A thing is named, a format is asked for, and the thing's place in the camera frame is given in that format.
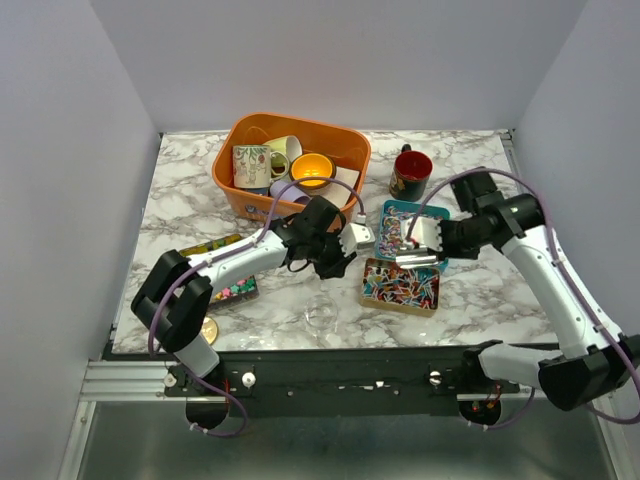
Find lavender cup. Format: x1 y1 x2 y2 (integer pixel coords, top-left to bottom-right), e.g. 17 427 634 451
269 179 311 205

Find gold tin round lollipops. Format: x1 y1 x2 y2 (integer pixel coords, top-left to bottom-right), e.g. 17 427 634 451
359 258 440 316

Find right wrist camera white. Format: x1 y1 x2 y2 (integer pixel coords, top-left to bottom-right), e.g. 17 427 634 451
400 216 442 251

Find metal scoop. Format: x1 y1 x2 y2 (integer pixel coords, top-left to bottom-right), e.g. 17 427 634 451
395 247 445 270

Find aluminium frame rail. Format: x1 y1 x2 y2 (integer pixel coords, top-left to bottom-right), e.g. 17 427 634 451
80 361 167 402

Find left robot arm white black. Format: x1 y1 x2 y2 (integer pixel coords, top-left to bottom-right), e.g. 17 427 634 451
131 197 373 395

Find pale green mug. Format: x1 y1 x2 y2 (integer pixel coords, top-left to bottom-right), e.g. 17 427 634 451
264 135 303 182

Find teal tin swirl lollipops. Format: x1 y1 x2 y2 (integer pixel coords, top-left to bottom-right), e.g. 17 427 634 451
375 199 450 261

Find gold round lid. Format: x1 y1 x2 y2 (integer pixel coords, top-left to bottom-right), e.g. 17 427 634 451
201 316 219 345

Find black red skull mug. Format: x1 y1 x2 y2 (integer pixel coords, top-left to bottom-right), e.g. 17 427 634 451
389 144 434 202

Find orange plastic bin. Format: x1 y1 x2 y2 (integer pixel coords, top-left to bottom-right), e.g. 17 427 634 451
211 112 371 221

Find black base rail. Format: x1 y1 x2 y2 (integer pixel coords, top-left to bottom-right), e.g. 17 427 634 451
153 346 529 423

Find yellow inside dark cup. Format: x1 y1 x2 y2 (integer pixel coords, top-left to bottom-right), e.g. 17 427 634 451
289 153 337 195

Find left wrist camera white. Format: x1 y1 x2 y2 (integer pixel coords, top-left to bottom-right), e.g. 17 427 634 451
338 222 375 257

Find gold tin star candies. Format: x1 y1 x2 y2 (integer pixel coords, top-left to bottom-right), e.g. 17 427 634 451
179 234 259 311

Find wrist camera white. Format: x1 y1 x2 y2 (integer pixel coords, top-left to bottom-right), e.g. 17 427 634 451
338 222 375 257
400 216 442 251

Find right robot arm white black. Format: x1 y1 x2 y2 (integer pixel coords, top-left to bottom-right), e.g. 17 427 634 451
441 168 639 411

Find illustrated white mug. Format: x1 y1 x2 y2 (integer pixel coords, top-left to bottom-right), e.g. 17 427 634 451
232 145 271 189

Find clear glass bowl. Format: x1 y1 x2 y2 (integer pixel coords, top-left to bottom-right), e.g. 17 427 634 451
303 295 338 334

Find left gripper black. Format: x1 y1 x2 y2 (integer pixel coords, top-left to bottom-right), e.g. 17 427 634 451
306 227 357 280

